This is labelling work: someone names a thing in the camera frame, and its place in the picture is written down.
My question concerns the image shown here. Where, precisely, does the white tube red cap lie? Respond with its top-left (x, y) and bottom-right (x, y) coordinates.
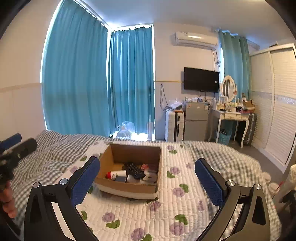
top-left (105, 170), bottom-right (127, 180)

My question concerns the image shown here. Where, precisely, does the white charger cube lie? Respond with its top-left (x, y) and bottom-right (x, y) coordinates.
top-left (126, 175), bottom-right (140, 184)

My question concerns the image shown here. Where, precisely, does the black remote control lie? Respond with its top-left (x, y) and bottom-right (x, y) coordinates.
top-left (125, 162), bottom-right (145, 179)

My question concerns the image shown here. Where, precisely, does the white handheld massager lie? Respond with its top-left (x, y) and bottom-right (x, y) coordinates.
top-left (142, 169), bottom-right (158, 185)

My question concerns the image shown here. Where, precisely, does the red patterned box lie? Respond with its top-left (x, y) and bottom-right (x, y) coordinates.
top-left (140, 164), bottom-right (158, 172)

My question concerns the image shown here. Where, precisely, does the grey power bank charger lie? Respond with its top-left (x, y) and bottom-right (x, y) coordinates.
top-left (115, 176), bottom-right (127, 183)

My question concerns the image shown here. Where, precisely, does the person's left hand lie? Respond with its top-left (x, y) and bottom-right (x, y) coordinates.
top-left (1, 181), bottom-right (17, 218)

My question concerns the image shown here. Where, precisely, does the grey checkered blanket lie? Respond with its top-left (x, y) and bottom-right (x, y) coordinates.
top-left (11, 131), bottom-right (281, 240)

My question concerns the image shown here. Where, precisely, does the white floral quilt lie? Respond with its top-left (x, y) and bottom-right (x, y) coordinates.
top-left (53, 139), bottom-right (232, 241)

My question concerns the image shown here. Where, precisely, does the teal storage basket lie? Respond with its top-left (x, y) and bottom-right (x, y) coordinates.
top-left (216, 129), bottom-right (232, 145)

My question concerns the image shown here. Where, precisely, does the large blue curtain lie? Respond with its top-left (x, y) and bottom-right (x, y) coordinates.
top-left (41, 1), bottom-right (154, 136)

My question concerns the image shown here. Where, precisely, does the brown cardboard box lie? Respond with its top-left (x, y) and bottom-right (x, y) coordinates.
top-left (95, 144), bottom-right (162, 200)

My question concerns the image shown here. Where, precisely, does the clear plastic water jug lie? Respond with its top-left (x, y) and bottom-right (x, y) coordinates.
top-left (116, 121), bottom-right (135, 140)

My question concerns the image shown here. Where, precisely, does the silver mini fridge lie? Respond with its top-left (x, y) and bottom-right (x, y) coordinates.
top-left (184, 102), bottom-right (208, 141)

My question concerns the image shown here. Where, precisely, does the white vanity table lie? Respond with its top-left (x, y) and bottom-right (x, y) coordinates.
top-left (207, 107), bottom-right (251, 149)

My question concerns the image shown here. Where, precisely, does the white suitcase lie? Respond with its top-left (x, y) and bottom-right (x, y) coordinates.
top-left (165, 110), bottom-right (185, 142)

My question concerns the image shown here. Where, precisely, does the oval vanity mirror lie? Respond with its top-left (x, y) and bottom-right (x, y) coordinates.
top-left (220, 75), bottom-right (237, 102)

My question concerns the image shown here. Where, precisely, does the white louvered wardrobe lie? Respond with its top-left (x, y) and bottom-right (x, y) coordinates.
top-left (250, 43), bottom-right (295, 172)

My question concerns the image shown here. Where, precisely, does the blue curtain by wardrobe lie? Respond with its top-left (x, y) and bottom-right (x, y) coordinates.
top-left (218, 30), bottom-right (251, 99)

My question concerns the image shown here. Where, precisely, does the white air conditioner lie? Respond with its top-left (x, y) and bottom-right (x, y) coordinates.
top-left (175, 32), bottom-right (218, 49)

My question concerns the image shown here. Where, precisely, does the black wall television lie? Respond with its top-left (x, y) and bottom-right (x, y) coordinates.
top-left (184, 67), bottom-right (219, 93)

